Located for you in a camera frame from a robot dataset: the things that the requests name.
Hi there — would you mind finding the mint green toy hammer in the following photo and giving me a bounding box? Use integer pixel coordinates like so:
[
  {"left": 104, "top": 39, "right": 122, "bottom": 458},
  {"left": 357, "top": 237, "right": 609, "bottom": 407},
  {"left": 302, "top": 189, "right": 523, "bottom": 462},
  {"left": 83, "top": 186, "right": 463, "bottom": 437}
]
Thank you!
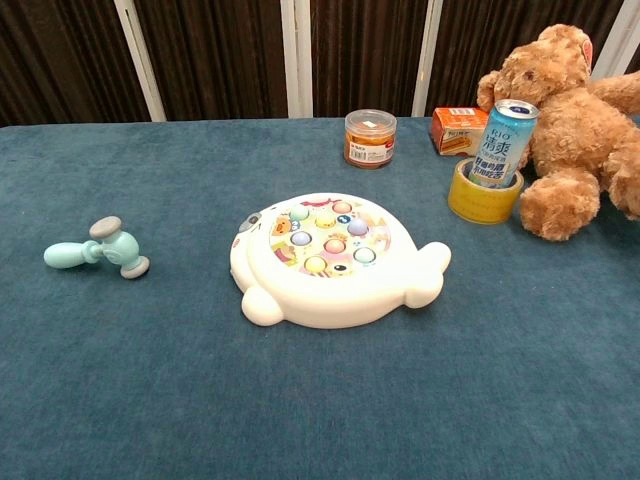
[{"left": 43, "top": 215, "right": 151, "bottom": 280}]

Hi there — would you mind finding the white whack-a-mole toy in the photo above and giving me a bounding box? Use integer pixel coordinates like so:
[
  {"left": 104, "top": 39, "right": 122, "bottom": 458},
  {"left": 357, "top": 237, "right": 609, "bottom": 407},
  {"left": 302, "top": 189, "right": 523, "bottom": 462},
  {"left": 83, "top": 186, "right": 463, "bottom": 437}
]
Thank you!
[{"left": 229, "top": 192, "right": 453, "bottom": 330}]

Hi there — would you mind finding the clear round snack jar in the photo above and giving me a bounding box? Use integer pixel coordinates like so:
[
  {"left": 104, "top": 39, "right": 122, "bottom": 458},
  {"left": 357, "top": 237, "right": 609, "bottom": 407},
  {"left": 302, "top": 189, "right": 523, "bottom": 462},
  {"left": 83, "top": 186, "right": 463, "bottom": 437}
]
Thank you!
[{"left": 343, "top": 109, "right": 398, "bottom": 170}]

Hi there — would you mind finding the blue velvet table cloth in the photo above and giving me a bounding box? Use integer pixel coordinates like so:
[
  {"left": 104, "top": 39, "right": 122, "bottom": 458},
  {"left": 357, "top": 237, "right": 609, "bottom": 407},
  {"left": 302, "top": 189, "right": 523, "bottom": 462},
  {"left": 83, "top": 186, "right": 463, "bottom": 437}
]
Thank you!
[{"left": 0, "top": 115, "right": 640, "bottom": 480}]

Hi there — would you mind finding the yellow tape roll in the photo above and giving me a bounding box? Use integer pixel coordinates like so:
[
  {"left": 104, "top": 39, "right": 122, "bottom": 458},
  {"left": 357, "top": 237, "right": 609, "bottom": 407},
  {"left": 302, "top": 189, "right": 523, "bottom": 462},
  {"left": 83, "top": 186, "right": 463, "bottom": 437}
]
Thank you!
[{"left": 447, "top": 157, "right": 525, "bottom": 225}]

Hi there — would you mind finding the orange snack box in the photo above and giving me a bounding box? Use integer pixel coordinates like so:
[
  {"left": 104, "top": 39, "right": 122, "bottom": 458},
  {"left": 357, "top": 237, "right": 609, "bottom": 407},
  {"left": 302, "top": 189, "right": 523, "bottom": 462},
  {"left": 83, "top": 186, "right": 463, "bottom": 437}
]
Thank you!
[{"left": 431, "top": 106, "right": 490, "bottom": 158}]

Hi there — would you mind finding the dark brown curtain panel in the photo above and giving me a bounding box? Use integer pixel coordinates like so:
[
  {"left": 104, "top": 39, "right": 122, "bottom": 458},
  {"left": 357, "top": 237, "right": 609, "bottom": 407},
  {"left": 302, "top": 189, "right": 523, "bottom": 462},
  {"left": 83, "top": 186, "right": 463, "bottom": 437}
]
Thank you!
[
  {"left": 424, "top": 0, "right": 626, "bottom": 117},
  {"left": 0, "top": 0, "right": 151, "bottom": 127},
  {"left": 310, "top": 0, "right": 430, "bottom": 118},
  {"left": 130, "top": 0, "right": 289, "bottom": 121}
]

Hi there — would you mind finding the light blue drink can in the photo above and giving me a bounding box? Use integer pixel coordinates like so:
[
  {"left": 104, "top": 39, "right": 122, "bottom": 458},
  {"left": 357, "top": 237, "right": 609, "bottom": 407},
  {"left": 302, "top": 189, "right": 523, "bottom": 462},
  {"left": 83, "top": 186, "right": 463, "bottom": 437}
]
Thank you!
[{"left": 467, "top": 98, "right": 540, "bottom": 190}]

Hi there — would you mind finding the brown teddy bear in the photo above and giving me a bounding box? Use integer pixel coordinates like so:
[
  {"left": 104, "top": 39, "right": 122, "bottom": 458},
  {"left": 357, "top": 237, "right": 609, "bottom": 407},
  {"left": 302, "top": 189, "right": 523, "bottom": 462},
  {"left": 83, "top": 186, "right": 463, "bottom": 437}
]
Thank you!
[{"left": 475, "top": 23, "right": 640, "bottom": 242}]

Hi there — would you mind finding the white frame post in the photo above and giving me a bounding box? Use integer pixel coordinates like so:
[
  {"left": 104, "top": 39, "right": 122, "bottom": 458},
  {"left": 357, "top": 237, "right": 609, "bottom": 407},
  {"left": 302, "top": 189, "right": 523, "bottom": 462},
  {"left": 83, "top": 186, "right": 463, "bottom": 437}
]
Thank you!
[
  {"left": 589, "top": 0, "right": 640, "bottom": 81},
  {"left": 112, "top": 0, "right": 167, "bottom": 123},
  {"left": 411, "top": 0, "right": 444, "bottom": 118},
  {"left": 279, "top": 0, "right": 314, "bottom": 119}
]

